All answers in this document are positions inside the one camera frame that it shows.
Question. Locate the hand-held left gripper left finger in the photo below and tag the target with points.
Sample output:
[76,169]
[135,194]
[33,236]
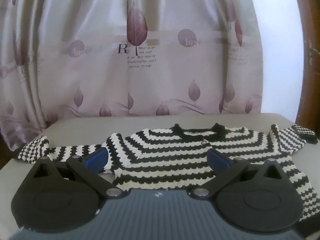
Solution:
[97,159]

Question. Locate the black and white striped sweater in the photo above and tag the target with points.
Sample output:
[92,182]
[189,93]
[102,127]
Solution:
[162,155]

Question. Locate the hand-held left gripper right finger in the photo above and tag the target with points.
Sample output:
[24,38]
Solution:
[217,159]

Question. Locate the pink leaf print curtain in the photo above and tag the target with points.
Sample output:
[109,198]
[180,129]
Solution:
[150,80]

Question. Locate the brown wooden door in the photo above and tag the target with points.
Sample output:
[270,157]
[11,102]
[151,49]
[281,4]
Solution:
[312,30]

